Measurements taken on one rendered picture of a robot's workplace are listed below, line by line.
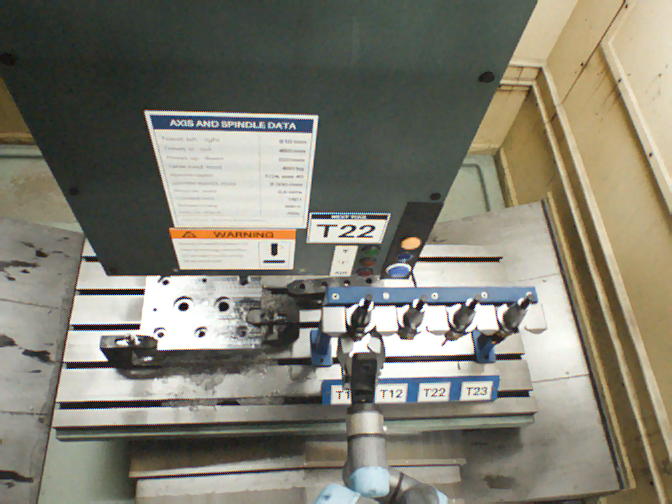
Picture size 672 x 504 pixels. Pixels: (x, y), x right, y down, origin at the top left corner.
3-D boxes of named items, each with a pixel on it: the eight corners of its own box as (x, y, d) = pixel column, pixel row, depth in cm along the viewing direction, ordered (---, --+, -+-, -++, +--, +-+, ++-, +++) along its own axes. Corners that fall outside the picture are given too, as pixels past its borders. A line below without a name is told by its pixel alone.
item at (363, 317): (372, 309, 120) (377, 295, 114) (371, 329, 117) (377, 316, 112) (351, 307, 119) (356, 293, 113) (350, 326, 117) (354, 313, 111)
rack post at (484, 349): (495, 362, 151) (542, 319, 126) (476, 363, 151) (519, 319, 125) (489, 328, 156) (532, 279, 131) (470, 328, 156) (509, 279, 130)
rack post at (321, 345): (332, 366, 146) (346, 322, 121) (311, 367, 146) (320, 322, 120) (330, 330, 151) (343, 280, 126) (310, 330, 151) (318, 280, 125)
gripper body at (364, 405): (339, 364, 123) (342, 420, 118) (344, 351, 116) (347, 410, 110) (373, 363, 124) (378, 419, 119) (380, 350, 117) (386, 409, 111)
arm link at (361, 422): (349, 433, 108) (391, 431, 109) (347, 409, 110) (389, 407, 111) (344, 440, 115) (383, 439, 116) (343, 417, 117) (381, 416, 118)
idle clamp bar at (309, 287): (381, 298, 157) (385, 287, 152) (287, 306, 153) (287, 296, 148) (377, 282, 160) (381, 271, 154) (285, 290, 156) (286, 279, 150)
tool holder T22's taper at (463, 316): (473, 310, 122) (484, 297, 116) (472, 329, 120) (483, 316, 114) (453, 306, 122) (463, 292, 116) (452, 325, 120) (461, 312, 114)
